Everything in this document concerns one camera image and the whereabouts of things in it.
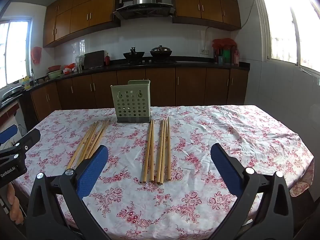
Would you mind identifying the green perforated utensil holder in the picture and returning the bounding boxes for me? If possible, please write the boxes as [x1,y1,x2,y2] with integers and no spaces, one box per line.
[111,80,152,123]

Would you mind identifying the red covered condiment rack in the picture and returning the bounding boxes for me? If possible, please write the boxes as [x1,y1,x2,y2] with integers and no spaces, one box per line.
[212,39,237,65]

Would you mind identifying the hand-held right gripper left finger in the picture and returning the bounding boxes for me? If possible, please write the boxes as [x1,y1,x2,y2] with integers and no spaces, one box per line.
[26,144,112,240]

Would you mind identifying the black kitchen countertop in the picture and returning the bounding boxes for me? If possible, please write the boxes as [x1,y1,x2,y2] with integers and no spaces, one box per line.
[0,56,250,105]

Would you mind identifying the gas stove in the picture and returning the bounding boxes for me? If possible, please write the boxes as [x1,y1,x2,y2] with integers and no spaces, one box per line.
[120,58,175,65]

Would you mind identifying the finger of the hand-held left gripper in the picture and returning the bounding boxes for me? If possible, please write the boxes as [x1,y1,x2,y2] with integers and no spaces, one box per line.
[0,124,18,144]
[0,128,41,167]

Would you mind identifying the brown cutting board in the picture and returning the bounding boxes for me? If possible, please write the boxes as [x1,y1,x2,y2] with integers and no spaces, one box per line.
[84,50,105,69]

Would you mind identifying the person's left hand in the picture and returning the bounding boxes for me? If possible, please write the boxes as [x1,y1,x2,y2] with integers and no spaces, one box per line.
[7,182,24,225]

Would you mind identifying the red plastic bag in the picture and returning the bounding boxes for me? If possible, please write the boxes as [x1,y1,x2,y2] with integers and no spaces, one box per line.
[31,46,42,64]

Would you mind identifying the brown base cabinets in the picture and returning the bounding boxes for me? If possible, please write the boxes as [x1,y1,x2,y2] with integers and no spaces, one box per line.
[19,67,249,123]

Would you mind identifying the large kitchen window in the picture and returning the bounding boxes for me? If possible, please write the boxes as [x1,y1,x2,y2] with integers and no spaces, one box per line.
[252,0,320,75]

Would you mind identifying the grey pan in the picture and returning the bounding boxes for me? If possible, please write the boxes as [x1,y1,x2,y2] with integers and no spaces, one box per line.
[2,85,25,99]

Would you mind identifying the floral tablecloth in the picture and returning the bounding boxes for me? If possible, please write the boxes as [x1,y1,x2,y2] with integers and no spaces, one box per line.
[19,104,315,240]

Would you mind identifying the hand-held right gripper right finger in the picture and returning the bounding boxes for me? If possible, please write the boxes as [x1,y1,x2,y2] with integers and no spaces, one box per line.
[210,143,298,240]

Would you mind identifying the small kitchen window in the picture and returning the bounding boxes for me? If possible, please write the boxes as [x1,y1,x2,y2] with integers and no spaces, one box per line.
[0,17,33,88]

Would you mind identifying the black lidded wok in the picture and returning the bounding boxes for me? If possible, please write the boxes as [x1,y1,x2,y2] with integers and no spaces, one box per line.
[150,45,173,57]

